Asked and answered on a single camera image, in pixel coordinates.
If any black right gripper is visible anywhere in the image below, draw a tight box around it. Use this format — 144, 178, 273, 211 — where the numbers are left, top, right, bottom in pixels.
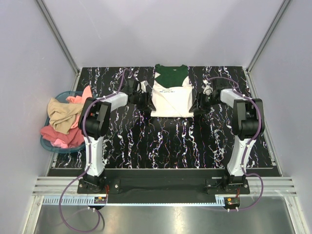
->
189, 91, 220, 116

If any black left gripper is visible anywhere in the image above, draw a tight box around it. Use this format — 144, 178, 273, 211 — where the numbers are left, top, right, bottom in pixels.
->
133, 91, 156, 112

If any cream and green t-shirt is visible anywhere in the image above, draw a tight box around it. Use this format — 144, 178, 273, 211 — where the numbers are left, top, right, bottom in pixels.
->
151, 64, 194, 118

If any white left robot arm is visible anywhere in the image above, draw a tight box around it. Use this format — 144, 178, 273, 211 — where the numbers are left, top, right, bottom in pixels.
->
78, 78, 156, 193

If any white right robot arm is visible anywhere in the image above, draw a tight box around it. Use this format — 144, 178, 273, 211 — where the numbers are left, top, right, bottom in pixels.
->
189, 77, 265, 193

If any pink t-shirt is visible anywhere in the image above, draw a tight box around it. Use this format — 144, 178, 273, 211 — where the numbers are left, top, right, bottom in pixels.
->
40, 85, 92, 148

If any teal laundry basket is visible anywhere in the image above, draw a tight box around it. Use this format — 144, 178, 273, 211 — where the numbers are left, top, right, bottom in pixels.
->
40, 91, 85, 154

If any beige t-shirt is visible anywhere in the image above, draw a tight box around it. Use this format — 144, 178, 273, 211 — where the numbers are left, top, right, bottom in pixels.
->
47, 98, 83, 135

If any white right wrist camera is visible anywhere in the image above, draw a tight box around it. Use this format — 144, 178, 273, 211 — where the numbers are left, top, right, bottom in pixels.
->
202, 80, 213, 96

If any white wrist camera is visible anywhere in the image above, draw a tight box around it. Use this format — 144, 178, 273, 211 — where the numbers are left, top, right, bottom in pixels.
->
202, 80, 213, 96
140, 80, 151, 93

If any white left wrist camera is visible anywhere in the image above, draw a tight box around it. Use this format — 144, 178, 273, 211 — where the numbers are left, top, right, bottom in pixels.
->
140, 80, 151, 93

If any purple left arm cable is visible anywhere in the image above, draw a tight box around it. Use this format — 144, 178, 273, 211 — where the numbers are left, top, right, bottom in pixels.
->
59, 68, 137, 231

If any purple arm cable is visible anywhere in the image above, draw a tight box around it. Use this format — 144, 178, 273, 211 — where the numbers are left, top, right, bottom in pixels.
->
202, 77, 264, 212
59, 68, 137, 231

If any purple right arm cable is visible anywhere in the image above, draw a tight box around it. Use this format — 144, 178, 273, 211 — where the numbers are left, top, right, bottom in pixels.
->
202, 77, 264, 212

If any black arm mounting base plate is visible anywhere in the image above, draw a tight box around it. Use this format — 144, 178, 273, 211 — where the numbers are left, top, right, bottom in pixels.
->
48, 169, 282, 201

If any left aluminium frame post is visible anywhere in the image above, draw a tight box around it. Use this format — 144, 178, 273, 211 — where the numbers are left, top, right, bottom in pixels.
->
34, 0, 81, 74

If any aluminium frame post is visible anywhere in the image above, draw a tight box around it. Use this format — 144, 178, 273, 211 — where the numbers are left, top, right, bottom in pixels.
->
34, 0, 81, 74
246, 0, 292, 74

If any grey slotted cable duct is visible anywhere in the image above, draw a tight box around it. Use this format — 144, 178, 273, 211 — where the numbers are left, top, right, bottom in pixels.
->
43, 195, 225, 207

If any right aluminium frame post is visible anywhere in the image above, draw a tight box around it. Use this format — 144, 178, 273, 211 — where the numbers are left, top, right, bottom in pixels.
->
246, 0, 292, 74

